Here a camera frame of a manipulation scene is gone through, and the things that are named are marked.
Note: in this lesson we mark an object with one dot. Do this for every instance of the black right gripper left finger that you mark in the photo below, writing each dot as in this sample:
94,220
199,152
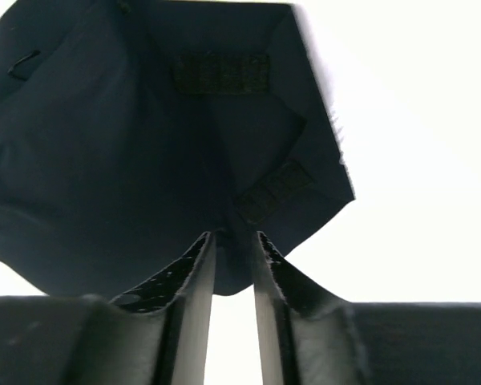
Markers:
155,333

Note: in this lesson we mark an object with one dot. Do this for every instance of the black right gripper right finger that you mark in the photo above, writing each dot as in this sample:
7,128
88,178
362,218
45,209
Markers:
308,335

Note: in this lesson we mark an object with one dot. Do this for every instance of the black bra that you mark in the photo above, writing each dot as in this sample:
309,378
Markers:
129,128

